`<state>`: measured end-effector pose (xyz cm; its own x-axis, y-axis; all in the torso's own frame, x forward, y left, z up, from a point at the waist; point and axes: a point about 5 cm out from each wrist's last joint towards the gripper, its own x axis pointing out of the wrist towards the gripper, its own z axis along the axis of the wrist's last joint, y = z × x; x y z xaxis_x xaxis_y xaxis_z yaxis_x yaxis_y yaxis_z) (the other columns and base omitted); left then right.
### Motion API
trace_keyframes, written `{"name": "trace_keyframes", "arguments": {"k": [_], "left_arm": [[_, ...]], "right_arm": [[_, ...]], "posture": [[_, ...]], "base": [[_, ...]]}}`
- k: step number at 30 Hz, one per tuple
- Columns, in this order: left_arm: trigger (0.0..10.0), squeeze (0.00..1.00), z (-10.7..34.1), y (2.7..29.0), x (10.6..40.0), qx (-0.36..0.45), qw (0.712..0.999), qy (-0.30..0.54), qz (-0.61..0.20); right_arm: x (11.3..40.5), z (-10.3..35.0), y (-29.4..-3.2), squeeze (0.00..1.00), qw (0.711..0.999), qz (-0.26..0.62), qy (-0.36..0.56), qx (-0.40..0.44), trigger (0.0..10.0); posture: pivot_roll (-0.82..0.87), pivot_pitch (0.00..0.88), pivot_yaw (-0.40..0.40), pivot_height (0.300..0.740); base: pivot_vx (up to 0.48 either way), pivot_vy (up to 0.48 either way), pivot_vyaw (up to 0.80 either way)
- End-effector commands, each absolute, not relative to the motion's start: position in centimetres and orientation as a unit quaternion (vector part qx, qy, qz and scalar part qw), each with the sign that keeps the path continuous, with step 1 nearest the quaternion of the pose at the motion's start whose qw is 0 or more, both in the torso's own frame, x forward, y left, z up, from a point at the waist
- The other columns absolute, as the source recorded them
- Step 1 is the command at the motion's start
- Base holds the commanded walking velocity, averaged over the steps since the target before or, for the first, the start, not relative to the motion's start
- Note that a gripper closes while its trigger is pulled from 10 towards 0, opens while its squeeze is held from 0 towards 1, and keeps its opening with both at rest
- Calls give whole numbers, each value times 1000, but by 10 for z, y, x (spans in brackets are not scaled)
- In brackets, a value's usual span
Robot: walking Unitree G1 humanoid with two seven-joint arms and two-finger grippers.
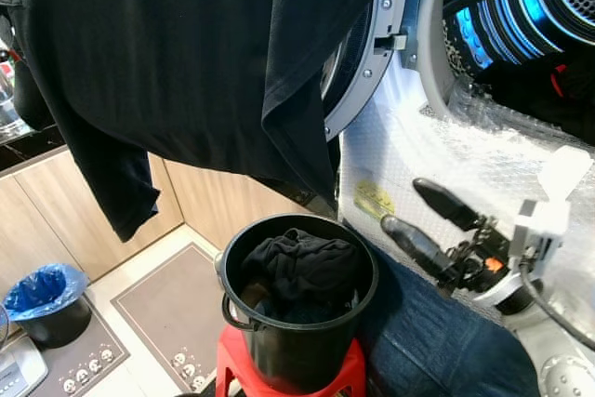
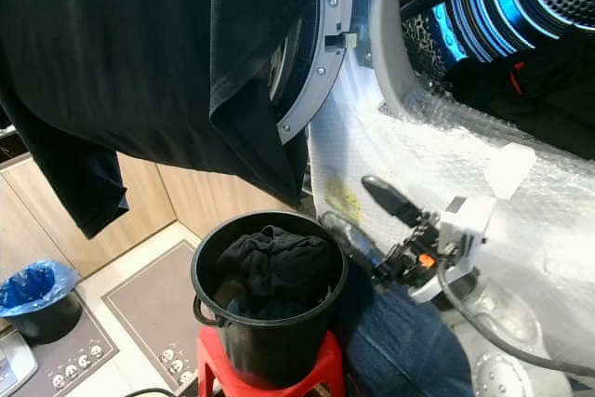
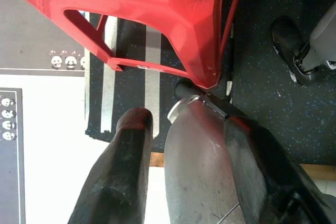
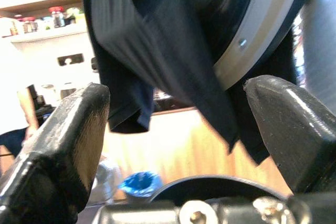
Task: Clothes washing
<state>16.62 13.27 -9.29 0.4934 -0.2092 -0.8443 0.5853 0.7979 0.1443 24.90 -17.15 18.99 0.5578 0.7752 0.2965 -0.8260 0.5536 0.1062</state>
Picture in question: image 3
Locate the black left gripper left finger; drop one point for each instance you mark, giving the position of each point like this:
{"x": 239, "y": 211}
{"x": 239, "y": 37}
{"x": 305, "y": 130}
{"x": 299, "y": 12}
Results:
{"x": 123, "y": 161}

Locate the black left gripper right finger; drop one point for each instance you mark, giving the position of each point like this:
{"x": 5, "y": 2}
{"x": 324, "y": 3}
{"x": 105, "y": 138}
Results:
{"x": 265, "y": 171}

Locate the black speckled rubber mat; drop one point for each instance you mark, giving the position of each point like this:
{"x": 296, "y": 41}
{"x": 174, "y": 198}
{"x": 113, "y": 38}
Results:
{"x": 275, "y": 108}

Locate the silver robot left leg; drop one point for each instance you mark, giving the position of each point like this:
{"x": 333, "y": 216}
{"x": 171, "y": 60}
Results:
{"x": 197, "y": 155}

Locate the silver robot leg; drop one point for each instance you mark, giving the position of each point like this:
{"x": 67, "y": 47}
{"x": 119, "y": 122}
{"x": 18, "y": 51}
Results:
{"x": 197, "y": 155}
{"x": 323, "y": 37}

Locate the grey panda print floor mat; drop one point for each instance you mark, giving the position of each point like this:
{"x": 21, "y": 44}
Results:
{"x": 9, "y": 169}
{"x": 26, "y": 24}

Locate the thin black white-tipped stick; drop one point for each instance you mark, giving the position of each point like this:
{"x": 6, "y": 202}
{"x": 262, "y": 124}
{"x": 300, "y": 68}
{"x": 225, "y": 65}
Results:
{"x": 229, "y": 51}

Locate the silver robot right leg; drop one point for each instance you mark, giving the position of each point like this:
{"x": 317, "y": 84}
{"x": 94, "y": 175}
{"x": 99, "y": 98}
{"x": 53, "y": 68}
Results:
{"x": 323, "y": 37}

